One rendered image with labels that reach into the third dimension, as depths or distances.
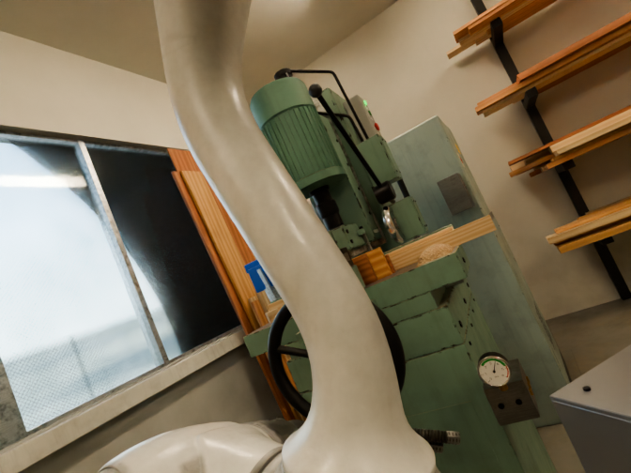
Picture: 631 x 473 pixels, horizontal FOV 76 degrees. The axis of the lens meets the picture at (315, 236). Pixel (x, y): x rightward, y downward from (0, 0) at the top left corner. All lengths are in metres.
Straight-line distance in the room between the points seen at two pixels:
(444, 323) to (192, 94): 0.75
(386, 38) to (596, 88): 1.55
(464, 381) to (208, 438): 0.71
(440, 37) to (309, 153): 2.57
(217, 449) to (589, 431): 0.42
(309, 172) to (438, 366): 0.57
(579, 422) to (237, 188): 0.48
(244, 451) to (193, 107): 0.27
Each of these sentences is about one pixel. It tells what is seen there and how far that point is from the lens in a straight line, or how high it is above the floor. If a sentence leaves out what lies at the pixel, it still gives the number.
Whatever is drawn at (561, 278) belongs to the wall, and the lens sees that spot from 3.40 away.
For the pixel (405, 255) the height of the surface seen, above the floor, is 0.93.
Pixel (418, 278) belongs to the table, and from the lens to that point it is 0.93.
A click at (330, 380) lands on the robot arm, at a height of 0.91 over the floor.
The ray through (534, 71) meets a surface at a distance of 2.88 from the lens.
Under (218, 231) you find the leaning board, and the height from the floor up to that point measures 1.47.
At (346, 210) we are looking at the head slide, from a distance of 1.22.
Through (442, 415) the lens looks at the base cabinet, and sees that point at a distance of 1.03.
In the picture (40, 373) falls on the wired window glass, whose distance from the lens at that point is 2.00.
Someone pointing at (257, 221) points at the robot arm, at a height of 1.02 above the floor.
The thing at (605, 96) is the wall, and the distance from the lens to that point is 3.43.
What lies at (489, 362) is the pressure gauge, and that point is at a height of 0.68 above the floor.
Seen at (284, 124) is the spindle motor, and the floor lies 1.38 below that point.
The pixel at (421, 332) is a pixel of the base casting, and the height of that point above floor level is 0.76.
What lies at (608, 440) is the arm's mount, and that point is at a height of 0.68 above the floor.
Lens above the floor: 0.97
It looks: 5 degrees up
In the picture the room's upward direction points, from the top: 24 degrees counter-clockwise
